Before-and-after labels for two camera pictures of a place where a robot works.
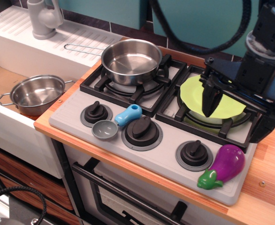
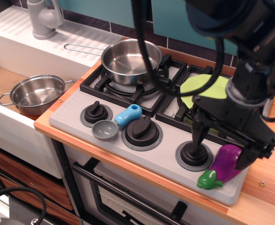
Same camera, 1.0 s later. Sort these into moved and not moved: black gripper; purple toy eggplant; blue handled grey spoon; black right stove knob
Moved: black gripper
Not moved: black right stove knob; blue handled grey spoon; purple toy eggplant
